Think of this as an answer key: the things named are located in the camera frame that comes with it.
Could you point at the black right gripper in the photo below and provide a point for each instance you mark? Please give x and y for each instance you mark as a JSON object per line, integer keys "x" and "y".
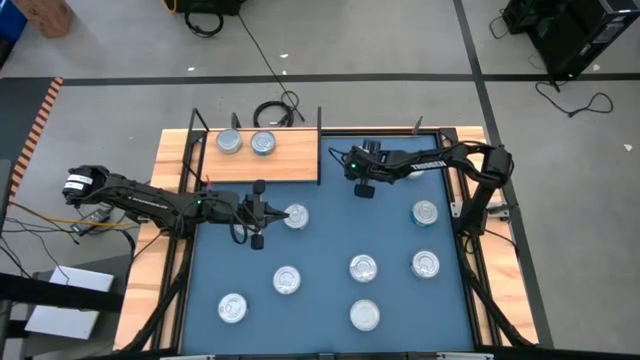
{"x": 370, "y": 167}

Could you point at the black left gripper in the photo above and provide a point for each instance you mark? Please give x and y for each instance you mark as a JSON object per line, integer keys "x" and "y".
{"x": 235, "y": 207}

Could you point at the dark blue label tuna can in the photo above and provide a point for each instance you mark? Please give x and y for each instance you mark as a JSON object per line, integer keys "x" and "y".
{"x": 425, "y": 264}
{"x": 298, "y": 216}
{"x": 232, "y": 308}

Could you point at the green white label tuna can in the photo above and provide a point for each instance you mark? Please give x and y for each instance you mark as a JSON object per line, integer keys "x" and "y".
{"x": 416, "y": 175}
{"x": 229, "y": 141}

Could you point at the teal label tuna can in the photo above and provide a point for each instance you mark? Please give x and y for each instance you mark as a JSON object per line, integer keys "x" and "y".
{"x": 425, "y": 212}
{"x": 263, "y": 143}

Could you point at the yellowfin tuna can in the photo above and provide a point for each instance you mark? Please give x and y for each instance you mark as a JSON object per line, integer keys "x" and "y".
{"x": 363, "y": 268}
{"x": 287, "y": 280}

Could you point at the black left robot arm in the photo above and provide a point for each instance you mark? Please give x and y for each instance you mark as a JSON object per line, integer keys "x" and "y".
{"x": 150, "y": 200}

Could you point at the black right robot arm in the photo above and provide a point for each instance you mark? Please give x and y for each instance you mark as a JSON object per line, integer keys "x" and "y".
{"x": 425, "y": 165}

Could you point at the blue table mat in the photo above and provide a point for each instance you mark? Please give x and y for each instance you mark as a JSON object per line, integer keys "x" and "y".
{"x": 325, "y": 300}

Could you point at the large green label tuna can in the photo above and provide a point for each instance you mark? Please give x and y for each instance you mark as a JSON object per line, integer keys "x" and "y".
{"x": 364, "y": 315}

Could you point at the white flat box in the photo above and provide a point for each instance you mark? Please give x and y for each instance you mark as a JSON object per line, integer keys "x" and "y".
{"x": 70, "y": 310}

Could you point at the black beam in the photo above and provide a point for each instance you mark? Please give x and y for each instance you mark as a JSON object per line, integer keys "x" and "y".
{"x": 60, "y": 295}

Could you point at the black computer tower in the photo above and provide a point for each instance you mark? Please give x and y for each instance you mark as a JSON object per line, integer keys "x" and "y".
{"x": 570, "y": 35}

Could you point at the black mat with orange stripes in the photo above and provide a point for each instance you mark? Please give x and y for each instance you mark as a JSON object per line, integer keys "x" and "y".
{"x": 20, "y": 115}

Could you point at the blue plastic bin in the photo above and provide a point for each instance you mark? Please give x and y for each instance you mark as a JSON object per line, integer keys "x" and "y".
{"x": 10, "y": 22}

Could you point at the wooden shelf with black frame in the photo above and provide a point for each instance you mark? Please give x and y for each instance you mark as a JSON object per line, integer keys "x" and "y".
{"x": 280, "y": 165}

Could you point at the wooden table with black frame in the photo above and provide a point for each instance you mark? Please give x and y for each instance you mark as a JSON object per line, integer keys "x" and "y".
{"x": 167, "y": 150}

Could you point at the white frame bracket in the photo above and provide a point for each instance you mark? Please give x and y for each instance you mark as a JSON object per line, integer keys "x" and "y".
{"x": 187, "y": 357}
{"x": 465, "y": 356}

